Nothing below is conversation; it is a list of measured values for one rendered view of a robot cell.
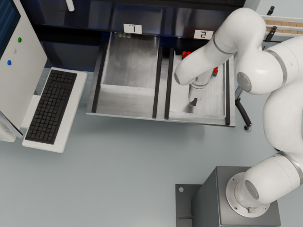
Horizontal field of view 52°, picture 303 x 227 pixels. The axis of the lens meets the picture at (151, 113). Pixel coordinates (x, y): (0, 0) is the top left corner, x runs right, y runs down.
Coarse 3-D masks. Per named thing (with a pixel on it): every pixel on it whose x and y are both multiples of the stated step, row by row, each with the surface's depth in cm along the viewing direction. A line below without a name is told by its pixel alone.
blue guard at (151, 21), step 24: (24, 0) 138; (48, 0) 137; (72, 0) 135; (48, 24) 151; (72, 24) 150; (96, 24) 148; (120, 24) 146; (144, 24) 145; (168, 24) 144; (192, 24) 142; (216, 24) 141
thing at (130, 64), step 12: (132, 36) 164; (144, 36) 164; (156, 36) 164; (108, 48) 158; (120, 48) 160; (132, 48) 160; (144, 48) 160; (156, 48) 161; (108, 60) 157; (120, 60) 157; (132, 60) 157; (144, 60) 157; (156, 60) 153; (108, 72) 154; (120, 72) 154; (132, 72) 154; (144, 72) 154; (108, 84) 147; (120, 84) 151; (132, 84) 151; (144, 84) 151
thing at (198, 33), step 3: (195, 30) 145; (198, 30) 145; (201, 30) 145; (195, 33) 147; (198, 33) 147; (201, 33) 147; (204, 33) 147; (207, 33) 146; (210, 33) 146; (195, 36) 149; (198, 36) 149; (204, 36) 149; (207, 36) 148; (210, 36) 148
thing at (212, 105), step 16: (176, 64) 156; (224, 64) 155; (224, 80) 151; (176, 96) 149; (208, 96) 149; (224, 96) 147; (176, 112) 142; (192, 112) 145; (208, 112) 145; (224, 112) 144
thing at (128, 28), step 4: (124, 24) 146; (128, 24) 146; (124, 28) 148; (128, 28) 148; (132, 28) 148; (136, 28) 148; (140, 28) 147; (128, 32) 151; (132, 32) 151; (136, 32) 150; (140, 32) 150
